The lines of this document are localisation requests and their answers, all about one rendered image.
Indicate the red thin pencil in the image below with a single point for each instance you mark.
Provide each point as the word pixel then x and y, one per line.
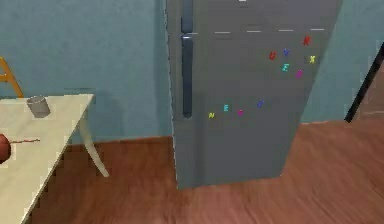
pixel 25 141

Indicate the grey cup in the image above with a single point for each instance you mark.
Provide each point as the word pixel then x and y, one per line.
pixel 39 106

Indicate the cream table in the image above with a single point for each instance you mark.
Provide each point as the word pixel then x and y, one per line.
pixel 30 160

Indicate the grey fridge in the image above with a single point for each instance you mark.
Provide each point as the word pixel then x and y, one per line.
pixel 240 133

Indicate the red apple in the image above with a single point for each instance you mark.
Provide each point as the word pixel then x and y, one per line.
pixel 3 148

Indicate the black door frame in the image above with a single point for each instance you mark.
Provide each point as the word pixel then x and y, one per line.
pixel 365 83

